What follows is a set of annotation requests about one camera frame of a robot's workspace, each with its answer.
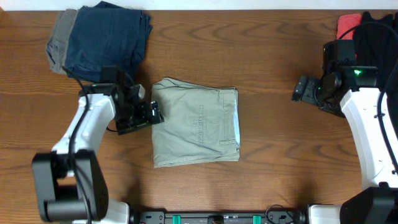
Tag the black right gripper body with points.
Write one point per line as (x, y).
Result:
(307, 86)

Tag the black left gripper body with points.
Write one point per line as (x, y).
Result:
(135, 114)

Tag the light khaki shorts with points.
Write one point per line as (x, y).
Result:
(201, 124)

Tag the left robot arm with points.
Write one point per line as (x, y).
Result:
(69, 184)

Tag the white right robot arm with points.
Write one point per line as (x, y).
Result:
(350, 91)

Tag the red cloth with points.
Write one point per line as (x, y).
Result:
(346, 22)

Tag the folded navy blue shorts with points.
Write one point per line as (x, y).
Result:
(107, 35)

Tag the black cloth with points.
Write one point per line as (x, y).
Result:
(377, 47)

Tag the folded grey shorts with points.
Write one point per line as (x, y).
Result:
(57, 44)

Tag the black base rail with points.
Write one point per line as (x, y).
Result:
(272, 216)

